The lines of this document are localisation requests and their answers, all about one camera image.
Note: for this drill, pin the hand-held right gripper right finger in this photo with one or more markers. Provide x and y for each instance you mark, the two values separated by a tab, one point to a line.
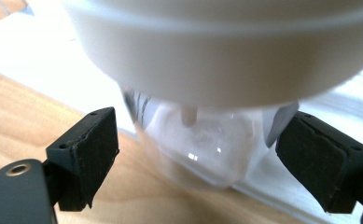
322	161

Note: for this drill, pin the clear jar with white lid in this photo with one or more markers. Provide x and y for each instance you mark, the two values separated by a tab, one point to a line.
219	46

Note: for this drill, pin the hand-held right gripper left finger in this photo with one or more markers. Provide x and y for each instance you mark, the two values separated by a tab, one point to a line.
86	155

